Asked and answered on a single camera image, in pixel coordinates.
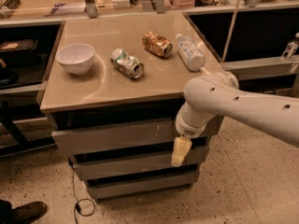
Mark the grey drawer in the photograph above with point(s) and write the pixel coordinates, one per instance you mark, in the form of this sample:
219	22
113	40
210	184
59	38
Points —
158	183
124	166
115	136

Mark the grey drawer cabinet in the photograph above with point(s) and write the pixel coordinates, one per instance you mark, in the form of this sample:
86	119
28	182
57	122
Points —
105	96

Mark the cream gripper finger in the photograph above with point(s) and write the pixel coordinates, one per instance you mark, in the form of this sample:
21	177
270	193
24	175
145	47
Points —
181	148

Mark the grey middle drawer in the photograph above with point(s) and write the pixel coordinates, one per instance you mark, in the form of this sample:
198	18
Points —
124	166

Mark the grey bottom drawer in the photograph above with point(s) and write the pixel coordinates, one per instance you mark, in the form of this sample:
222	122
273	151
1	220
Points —
158	183

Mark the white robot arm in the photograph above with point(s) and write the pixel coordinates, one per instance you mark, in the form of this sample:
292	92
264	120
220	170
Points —
208	96

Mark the grey top drawer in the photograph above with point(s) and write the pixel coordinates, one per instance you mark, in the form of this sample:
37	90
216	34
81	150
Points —
115	136

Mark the long wooden counter shelf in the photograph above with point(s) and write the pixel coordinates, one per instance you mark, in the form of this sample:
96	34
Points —
278	10

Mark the white bowl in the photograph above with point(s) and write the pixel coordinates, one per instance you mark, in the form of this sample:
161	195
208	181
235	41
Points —
76	59

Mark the small bottle on shelf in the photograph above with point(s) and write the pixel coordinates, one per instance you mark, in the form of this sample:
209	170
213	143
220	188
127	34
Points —
291	48

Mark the crushed green soda can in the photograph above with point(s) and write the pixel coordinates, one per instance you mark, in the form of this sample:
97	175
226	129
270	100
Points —
126	63

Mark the clear plastic water bottle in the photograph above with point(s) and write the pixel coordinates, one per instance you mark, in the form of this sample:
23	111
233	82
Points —
190	54

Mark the crushed gold soda can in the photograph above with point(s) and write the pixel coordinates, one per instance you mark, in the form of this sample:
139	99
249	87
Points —
156	44

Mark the black coil spring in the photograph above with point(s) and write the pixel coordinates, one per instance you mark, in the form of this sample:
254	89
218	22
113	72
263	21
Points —
8	7

